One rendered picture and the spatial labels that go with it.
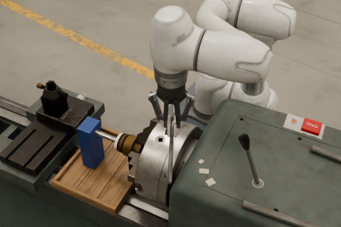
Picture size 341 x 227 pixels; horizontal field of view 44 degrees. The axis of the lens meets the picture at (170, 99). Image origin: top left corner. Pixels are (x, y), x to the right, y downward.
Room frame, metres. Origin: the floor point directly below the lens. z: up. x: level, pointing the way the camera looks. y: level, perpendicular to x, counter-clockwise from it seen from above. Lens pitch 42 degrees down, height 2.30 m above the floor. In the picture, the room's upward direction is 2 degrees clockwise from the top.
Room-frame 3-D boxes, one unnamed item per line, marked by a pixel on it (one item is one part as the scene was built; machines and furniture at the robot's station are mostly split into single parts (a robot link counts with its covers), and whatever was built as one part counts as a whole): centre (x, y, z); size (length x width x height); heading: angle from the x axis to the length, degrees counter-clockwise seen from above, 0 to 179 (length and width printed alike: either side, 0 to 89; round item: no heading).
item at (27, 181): (1.29, 0.56, 0.89); 0.53 x 0.30 x 0.06; 156
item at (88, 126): (1.14, 0.32, 1.00); 0.08 x 0.06 x 0.23; 156
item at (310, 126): (1.02, -0.50, 1.26); 0.06 x 0.06 x 0.02; 66
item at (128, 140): (1.06, 0.14, 1.08); 0.09 x 0.09 x 0.09; 66
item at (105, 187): (1.11, 0.26, 0.88); 0.36 x 0.30 x 0.04; 156
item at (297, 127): (1.03, -0.47, 1.23); 0.13 x 0.08 x 0.06; 66
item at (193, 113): (1.56, -0.18, 0.83); 0.22 x 0.18 x 0.06; 57
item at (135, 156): (0.95, 0.11, 1.08); 0.12 x 0.11 x 0.05; 156
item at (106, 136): (1.11, 0.24, 1.08); 0.13 x 0.07 x 0.07; 66
